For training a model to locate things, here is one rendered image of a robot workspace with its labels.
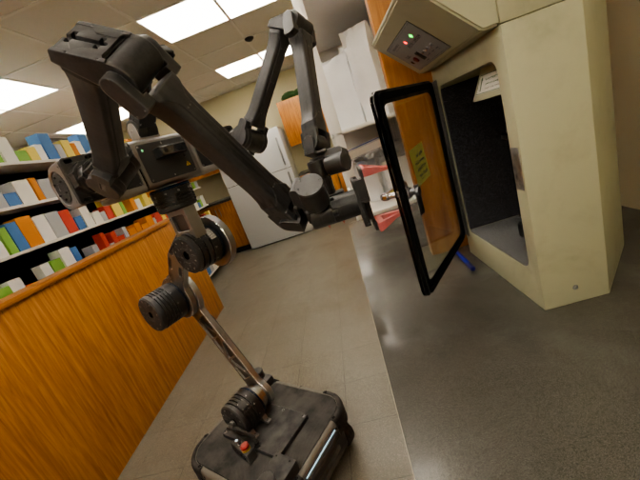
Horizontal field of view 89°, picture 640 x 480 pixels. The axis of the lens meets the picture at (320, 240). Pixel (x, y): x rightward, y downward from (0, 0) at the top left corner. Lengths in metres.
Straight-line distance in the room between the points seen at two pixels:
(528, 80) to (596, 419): 0.45
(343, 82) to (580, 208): 1.48
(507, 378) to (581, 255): 0.25
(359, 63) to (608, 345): 1.56
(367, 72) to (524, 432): 1.63
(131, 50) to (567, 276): 0.78
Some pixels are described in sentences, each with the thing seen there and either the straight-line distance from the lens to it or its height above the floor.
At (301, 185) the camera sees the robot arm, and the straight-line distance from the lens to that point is 0.65.
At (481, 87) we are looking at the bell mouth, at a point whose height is 1.34.
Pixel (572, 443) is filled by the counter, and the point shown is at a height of 0.94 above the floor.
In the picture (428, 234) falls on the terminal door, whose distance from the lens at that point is 0.71.
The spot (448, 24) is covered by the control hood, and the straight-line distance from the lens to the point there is 0.61.
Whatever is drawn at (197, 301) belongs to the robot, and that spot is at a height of 0.85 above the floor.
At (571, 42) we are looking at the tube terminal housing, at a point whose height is 1.36.
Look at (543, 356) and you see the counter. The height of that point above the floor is 0.94.
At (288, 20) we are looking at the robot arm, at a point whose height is 1.70.
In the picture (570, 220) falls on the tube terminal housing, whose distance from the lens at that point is 0.67.
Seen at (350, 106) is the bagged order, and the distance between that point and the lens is 1.94.
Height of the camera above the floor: 1.34
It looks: 16 degrees down
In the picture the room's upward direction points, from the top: 19 degrees counter-clockwise
